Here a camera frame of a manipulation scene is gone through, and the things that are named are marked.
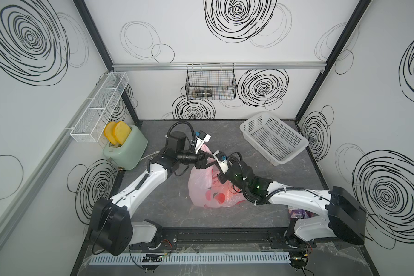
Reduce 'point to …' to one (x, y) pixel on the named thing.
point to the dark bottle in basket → (203, 93)
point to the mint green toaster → (126, 156)
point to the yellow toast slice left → (108, 131)
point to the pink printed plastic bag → (207, 189)
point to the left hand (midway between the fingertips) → (216, 159)
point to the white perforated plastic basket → (276, 141)
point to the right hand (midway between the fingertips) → (217, 160)
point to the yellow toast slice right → (121, 131)
